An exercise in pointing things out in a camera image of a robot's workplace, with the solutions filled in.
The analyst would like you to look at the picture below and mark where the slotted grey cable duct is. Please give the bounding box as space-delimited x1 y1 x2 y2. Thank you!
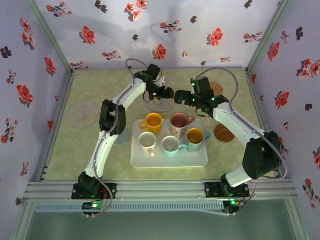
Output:
33 201 225 213

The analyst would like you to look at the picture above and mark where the aluminium side rail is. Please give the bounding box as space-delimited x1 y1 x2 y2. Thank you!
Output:
37 71 76 182
246 69 285 180

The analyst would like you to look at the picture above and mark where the small grey round coaster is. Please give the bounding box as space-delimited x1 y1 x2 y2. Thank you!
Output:
113 129 131 147

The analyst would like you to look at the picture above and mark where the aluminium frame leg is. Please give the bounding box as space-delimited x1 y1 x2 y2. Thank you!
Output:
284 197 309 240
9 199 36 240

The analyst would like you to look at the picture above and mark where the controller board green light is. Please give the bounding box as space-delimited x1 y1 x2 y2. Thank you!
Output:
81 201 104 211
223 198 245 215

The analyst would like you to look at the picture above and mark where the yellow mug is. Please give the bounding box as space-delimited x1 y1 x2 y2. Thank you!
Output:
138 112 164 135

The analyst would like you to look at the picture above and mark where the pale pink mug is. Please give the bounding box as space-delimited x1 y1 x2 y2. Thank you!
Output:
138 131 158 157

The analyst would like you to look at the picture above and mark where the dark wooden coaster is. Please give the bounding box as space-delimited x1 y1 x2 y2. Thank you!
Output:
213 123 236 144

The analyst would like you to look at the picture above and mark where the aluminium frame post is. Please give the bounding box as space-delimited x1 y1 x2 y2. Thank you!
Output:
246 0 294 73
24 0 76 75

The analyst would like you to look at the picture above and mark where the clear pinkish round coaster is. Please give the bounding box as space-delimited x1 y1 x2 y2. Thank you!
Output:
66 100 100 129

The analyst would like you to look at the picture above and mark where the wide aluminium base rail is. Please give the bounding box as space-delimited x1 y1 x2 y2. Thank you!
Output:
23 178 298 201

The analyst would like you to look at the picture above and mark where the woven rattan coaster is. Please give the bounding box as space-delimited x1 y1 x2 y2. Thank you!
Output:
209 82 224 97

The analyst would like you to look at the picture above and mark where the thin aluminium frame bar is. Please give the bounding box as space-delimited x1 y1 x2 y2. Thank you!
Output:
72 66 248 72

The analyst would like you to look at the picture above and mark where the blue butterfly print mug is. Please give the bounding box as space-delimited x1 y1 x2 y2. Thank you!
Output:
185 127 212 153

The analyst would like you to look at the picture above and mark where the pink ghost print mug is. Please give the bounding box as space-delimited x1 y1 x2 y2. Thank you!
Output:
170 112 196 140

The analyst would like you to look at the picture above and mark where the round floral butterfly coaster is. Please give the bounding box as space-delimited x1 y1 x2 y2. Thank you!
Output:
145 96 176 114

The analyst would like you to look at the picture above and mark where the light blue mug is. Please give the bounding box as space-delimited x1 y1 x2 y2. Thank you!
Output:
161 135 188 158

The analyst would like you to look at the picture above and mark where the white rectangular tray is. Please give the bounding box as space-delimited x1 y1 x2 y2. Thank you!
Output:
130 118 210 169

